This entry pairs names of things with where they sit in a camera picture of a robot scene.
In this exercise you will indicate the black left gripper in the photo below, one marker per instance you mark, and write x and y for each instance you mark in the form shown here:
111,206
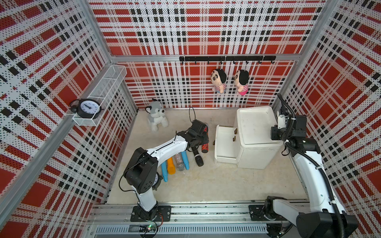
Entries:
205,138

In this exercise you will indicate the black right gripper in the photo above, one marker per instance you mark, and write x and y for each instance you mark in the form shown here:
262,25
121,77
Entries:
274,136

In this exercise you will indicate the red rhinestone microphone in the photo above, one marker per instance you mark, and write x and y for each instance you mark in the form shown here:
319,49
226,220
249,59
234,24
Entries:
205,148

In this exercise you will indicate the blue microphone from drawer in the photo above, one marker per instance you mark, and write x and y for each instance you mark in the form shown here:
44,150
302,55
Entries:
185,160

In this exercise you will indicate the white bottom drawer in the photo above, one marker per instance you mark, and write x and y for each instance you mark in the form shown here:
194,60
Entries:
224,145

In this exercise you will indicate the silver rhinestone microphone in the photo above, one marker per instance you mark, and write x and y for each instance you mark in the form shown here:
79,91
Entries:
180,165

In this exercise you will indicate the orange microphone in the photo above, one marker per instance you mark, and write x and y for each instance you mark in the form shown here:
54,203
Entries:
170,166

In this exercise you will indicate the black alarm clock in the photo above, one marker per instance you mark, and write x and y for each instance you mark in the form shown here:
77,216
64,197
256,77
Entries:
157,182
86,108

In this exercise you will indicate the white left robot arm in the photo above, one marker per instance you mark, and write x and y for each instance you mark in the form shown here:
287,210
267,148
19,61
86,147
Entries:
141,171

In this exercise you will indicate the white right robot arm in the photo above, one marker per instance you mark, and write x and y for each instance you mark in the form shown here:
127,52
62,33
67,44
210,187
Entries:
326,217

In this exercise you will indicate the white plastic drawer cabinet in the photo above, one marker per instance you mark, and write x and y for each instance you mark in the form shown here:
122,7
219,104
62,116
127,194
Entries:
255,148

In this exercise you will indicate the grey white husky plush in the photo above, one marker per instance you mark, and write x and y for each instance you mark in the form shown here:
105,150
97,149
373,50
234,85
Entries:
156,115

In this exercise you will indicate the blue-shorts plush doll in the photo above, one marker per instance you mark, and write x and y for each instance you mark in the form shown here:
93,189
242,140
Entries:
218,79

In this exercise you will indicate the pink-dressed plush doll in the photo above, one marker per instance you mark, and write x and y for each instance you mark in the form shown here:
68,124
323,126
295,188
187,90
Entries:
241,80

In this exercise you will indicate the green circuit board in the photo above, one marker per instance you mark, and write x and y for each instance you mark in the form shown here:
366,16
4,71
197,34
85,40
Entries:
142,228

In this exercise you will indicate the black alarm clock in basket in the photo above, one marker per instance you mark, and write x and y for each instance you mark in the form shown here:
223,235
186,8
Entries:
86,108

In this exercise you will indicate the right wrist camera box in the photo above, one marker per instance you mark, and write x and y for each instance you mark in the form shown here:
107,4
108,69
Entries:
281,121

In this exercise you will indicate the black wall hook rail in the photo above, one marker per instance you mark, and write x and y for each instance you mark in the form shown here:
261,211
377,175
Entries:
226,58

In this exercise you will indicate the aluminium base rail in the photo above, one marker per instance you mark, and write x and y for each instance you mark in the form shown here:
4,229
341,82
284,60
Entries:
189,219

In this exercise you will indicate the white wire wall basket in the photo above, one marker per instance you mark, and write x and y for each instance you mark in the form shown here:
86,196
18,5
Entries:
107,84

